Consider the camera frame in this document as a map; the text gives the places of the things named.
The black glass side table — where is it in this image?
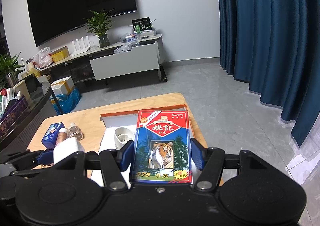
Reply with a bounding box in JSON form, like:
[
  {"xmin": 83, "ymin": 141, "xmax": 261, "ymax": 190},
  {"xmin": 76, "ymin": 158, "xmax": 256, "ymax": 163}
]
[{"xmin": 1, "ymin": 82, "xmax": 57, "ymax": 154}]

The white cube power adapter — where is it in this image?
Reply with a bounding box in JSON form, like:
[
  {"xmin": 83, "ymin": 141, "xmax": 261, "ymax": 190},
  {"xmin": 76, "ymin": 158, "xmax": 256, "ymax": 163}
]
[{"xmin": 53, "ymin": 137, "xmax": 85, "ymax": 164}]

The white tv console cabinet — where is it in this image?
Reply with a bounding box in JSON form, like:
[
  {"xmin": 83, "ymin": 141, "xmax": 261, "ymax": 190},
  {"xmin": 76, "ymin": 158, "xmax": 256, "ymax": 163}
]
[{"xmin": 40, "ymin": 34, "xmax": 165, "ymax": 84}]

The potted green bamboo plant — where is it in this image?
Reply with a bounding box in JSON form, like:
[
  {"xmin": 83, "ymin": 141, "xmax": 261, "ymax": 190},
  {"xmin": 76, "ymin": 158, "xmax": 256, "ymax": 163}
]
[{"xmin": 85, "ymin": 9, "xmax": 113, "ymax": 48}]

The orange rimmed storage box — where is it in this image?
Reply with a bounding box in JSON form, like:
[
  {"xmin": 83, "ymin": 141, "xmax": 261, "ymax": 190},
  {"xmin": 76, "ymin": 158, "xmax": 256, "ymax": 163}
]
[{"xmin": 99, "ymin": 106, "xmax": 187, "ymax": 186}]

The white plug-in mosquito repeller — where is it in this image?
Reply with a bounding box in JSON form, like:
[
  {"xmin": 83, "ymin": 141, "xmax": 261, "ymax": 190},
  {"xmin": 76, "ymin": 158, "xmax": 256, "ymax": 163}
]
[{"xmin": 114, "ymin": 127, "xmax": 135, "ymax": 150}]

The white plastic bag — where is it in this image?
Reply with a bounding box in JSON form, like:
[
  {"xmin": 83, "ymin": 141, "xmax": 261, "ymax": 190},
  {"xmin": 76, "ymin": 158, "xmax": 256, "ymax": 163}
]
[{"xmin": 33, "ymin": 47, "xmax": 53, "ymax": 69}]

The dark blue curtain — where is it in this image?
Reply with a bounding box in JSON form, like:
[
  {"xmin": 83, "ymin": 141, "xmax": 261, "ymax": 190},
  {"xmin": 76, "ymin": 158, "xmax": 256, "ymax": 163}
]
[{"xmin": 219, "ymin": 0, "xmax": 319, "ymax": 145}]

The black wall television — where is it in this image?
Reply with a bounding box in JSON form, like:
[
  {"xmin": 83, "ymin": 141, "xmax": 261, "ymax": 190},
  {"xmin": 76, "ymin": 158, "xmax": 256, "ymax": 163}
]
[{"xmin": 26, "ymin": 0, "xmax": 138, "ymax": 48}]

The purple patterned tin box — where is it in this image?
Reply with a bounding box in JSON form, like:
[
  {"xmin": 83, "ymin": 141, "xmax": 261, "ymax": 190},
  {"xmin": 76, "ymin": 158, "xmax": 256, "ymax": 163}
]
[{"xmin": 0, "ymin": 96, "xmax": 28, "ymax": 136}]

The rose gold cosmetic tube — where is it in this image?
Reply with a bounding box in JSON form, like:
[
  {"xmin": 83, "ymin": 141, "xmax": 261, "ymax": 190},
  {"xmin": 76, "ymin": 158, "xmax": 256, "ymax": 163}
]
[{"xmin": 55, "ymin": 128, "xmax": 68, "ymax": 147}]

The clear glass perfume bottle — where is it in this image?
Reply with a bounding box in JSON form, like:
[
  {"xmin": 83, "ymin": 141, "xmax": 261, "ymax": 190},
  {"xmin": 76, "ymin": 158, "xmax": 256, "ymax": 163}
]
[{"xmin": 67, "ymin": 123, "xmax": 84, "ymax": 141}]

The cardboard parcel on floor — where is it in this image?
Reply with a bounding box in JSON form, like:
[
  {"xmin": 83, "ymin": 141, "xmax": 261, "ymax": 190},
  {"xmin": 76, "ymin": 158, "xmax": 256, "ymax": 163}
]
[{"xmin": 51, "ymin": 76, "xmax": 75, "ymax": 96}]

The blue tissue pack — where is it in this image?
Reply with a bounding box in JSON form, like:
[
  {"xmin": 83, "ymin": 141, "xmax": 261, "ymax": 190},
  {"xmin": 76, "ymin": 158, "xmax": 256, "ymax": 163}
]
[{"xmin": 41, "ymin": 123, "xmax": 65, "ymax": 149}]

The black green product box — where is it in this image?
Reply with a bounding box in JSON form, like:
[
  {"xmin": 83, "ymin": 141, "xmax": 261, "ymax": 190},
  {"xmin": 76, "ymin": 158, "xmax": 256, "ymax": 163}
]
[{"xmin": 132, "ymin": 17, "xmax": 153, "ymax": 34}]

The yellow cardboard box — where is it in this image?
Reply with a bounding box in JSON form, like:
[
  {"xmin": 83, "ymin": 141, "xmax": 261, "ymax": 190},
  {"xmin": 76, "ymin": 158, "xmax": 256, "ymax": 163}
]
[{"xmin": 51, "ymin": 46, "xmax": 69, "ymax": 63}]

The left green plant in flask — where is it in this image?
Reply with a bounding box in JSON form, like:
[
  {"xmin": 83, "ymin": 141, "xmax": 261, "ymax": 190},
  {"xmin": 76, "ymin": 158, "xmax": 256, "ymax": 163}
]
[{"xmin": 0, "ymin": 53, "xmax": 24, "ymax": 89}]

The blue plastic bag on floor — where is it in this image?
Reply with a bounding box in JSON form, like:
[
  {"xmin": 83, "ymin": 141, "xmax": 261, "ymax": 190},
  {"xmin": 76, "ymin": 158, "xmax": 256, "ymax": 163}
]
[{"xmin": 50, "ymin": 86, "xmax": 81, "ymax": 115}]

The white wifi router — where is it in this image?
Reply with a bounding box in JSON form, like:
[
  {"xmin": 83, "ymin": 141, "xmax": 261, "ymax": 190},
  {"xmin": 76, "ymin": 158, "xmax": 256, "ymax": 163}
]
[{"xmin": 71, "ymin": 36, "xmax": 91, "ymax": 56}]

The red blue playing card box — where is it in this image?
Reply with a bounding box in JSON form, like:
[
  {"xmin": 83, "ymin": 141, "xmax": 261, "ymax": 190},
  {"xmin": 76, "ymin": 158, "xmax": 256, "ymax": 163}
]
[{"xmin": 130, "ymin": 110, "xmax": 193, "ymax": 184}]

